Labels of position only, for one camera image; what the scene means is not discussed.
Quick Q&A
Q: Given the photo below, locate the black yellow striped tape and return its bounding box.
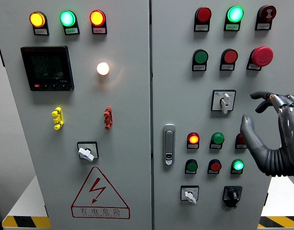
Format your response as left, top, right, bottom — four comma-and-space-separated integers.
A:
1, 215, 52, 229
258, 216, 294, 229

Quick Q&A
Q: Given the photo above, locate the red warning triangle sticker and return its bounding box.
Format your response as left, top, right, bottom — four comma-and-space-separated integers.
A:
70, 166, 131, 219

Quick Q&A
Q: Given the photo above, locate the large red push button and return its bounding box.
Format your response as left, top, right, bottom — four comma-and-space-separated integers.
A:
222, 48, 238, 65

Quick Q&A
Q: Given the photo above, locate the large green push button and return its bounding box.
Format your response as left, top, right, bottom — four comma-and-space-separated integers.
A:
193, 49, 209, 65

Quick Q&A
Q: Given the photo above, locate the silver door lock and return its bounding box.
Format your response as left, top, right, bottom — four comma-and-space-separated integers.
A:
162, 124, 176, 166

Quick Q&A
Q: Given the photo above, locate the white-handled turn switch, black plate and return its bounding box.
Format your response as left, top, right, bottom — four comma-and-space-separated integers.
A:
77, 141, 100, 163

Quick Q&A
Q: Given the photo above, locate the grey cabinet door with display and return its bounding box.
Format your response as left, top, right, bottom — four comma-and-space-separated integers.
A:
0, 0, 153, 230

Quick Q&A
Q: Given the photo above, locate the white glowing lamp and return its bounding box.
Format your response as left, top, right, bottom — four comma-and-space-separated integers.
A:
96, 62, 110, 76

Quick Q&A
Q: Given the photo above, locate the small red push button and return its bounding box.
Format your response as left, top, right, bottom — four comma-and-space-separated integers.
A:
208, 159, 222, 173

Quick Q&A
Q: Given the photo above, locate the large green indicator lamp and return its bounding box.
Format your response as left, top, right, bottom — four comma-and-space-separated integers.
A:
226, 6, 244, 23
59, 10, 77, 27

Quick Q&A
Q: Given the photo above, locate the large red stop button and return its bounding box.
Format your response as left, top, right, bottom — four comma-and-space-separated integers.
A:
250, 46, 274, 67

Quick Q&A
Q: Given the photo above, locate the small yellow handle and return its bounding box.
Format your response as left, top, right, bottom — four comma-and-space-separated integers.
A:
51, 106, 65, 131

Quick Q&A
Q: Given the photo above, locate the black digital display meter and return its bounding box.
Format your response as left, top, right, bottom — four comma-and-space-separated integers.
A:
20, 46, 75, 92

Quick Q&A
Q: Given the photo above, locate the large lit red lamp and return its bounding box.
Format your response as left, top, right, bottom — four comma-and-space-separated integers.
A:
89, 10, 106, 27

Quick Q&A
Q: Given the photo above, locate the small white-handled turn switch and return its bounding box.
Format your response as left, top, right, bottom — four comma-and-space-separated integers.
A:
180, 185, 200, 205

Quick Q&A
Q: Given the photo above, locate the small green push button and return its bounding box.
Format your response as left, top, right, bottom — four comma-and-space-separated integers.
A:
185, 159, 199, 173

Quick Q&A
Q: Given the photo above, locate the small lit green lamp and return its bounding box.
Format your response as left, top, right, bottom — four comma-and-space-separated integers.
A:
231, 159, 245, 172

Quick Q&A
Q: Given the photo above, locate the large dark red lamp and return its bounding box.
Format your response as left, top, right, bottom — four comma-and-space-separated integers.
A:
195, 7, 212, 23

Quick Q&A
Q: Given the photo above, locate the grey cabinet door with lock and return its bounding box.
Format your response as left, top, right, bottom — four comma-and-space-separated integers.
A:
150, 0, 294, 230

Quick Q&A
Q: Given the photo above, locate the black-handled turn switch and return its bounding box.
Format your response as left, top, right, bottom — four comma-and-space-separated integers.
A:
222, 185, 243, 208

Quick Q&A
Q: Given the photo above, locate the small dark red lamp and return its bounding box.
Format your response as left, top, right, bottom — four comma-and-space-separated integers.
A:
235, 133, 247, 146

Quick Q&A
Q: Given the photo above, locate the small lit red lamp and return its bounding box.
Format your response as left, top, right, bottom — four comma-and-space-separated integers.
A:
187, 132, 200, 145

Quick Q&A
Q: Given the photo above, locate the large yellow indicator lamp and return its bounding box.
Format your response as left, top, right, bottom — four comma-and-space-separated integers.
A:
29, 11, 46, 28

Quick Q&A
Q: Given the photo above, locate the small red handle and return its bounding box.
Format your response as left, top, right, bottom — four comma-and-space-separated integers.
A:
103, 106, 113, 130

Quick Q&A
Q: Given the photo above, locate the red buzzer lamp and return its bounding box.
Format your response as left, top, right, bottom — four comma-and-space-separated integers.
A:
257, 5, 277, 22

